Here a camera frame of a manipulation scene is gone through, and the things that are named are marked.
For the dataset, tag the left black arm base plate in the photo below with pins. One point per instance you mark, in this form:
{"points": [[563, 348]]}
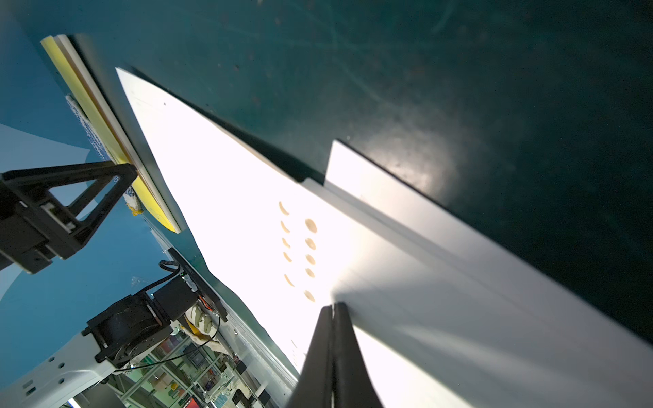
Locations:
{"points": [[207, 294]]}

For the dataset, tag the aluminium rail frame front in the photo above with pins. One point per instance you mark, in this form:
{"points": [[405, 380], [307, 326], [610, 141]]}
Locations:
{"points": [[235, 370]]}

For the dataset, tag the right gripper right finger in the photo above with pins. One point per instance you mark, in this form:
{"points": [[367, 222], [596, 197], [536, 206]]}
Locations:
{"points": [[352, 384]]}

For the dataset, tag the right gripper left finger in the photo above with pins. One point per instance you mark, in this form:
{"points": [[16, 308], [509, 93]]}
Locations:
{"points": [[315, 386]]}

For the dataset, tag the white blue dotted work glove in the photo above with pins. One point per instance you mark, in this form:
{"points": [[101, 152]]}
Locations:
{"points": [[129, 196]]}

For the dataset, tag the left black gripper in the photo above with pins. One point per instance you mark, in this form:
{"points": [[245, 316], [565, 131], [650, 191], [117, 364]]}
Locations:
{"points": [[55, 211]]}

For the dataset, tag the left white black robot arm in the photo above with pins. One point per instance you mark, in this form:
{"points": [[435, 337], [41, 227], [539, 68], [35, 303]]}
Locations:
{"points": [[126, 329]]}

